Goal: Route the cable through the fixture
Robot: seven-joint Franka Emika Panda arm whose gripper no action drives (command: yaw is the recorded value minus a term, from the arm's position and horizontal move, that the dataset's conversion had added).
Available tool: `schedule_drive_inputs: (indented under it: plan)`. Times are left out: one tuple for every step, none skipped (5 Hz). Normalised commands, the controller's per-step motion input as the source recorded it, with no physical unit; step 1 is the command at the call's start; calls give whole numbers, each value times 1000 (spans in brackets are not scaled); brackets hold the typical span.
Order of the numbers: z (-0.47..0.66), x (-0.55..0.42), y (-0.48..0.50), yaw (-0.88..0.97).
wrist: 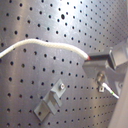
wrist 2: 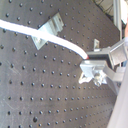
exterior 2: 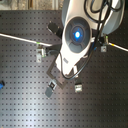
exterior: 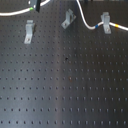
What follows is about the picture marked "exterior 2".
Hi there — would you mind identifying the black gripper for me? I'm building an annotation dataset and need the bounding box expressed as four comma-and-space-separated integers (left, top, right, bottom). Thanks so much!
44, 60, 76, 99

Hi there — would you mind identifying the white cable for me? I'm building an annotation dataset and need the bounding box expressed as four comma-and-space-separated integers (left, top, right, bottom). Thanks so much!
0, 32, 128, 53

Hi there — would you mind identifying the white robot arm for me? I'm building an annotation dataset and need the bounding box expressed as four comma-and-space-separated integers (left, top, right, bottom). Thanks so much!
45, 0, 125, 97

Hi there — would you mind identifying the blue object at edge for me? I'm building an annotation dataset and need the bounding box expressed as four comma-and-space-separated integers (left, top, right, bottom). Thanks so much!
0, 80, 4, 90

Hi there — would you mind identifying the black perforated breadboard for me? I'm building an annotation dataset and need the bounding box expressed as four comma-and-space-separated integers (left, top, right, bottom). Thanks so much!
0, 11, 128, 128

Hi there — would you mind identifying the grey cable clip bottom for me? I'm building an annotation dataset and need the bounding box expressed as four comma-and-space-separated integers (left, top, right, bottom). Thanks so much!
75, 83, 82, 92

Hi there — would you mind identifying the grey cable clip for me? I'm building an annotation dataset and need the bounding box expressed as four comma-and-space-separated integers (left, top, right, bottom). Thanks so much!
75, 83, 82, 92
101, 34, 109, 53
36, 49, 45, 63

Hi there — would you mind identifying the grey cable clip left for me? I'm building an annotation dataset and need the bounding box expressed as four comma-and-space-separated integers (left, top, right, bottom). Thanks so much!
36, 49, 45, 63

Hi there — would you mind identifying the grey cable clip right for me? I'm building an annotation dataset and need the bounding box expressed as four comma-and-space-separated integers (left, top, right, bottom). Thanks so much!
101, 34, 109, 53

